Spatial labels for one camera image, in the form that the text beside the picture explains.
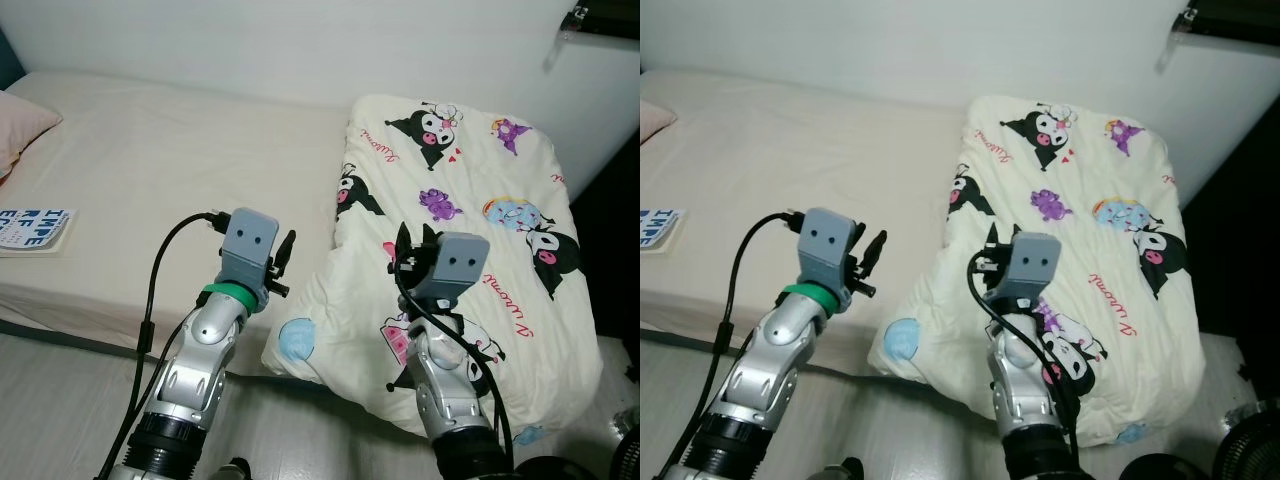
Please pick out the black floor fan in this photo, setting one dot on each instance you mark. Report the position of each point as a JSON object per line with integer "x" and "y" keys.
{"x": 1250, "y": 445}
{"x": 627, "y": 455}

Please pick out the white book blue letters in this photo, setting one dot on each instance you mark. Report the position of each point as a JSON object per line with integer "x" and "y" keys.
{"x": 660, "y": 228}
{"x": 40, "y": 228}

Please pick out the cream cartoon print quilt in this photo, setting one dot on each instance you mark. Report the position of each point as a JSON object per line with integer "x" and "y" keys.
{"x": 470, "y": 170}
{"x": 1090, "y": 170}

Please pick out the blue padded headboard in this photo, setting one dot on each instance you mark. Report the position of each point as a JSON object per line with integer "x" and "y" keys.
{"x": 8, "y": 60}

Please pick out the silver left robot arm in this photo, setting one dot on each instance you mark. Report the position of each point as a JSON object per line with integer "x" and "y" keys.
{"x": 760, "y": 370}
{"x": 190, "y": 370}

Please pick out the cream bed mattress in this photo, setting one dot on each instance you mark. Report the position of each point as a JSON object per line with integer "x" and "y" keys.
{"x": 800, "y": 150}
{"x": 200, "y": 150}

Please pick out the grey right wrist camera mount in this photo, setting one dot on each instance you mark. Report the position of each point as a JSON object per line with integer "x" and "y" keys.
{"x": 1035, "y": 262}
{"x": 462, "y": 265}

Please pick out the black window frame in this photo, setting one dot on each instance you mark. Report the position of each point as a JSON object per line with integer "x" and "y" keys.
{"x": 610, "y": 15}
{"x": 1240, "y": 15}

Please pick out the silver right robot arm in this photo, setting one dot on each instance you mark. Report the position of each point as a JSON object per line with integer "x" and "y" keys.
{"x": 445, "y": 390}
{"x": 1020, "y": 400}

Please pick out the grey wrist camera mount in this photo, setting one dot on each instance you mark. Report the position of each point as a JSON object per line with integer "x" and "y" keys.
{"x": 1035, "y": 262}
{"x": 830, "y": 240}
{"x": 462, "y": 265}
{"x": 250, "y": 240}

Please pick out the robot right leg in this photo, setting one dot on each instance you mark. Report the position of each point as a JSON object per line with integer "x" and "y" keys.
{"x": 1155, "y": 470}
{"x": 560, "y": 470}

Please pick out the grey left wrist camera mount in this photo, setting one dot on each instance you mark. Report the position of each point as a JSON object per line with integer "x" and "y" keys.
{"x": 830, "y": 240}
{"x": 250, "y": 240}

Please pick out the pink dotted pillow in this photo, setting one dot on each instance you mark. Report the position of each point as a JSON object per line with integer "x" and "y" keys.
{"x": 652, "y": 120}
{"x": 20, "y": 130}

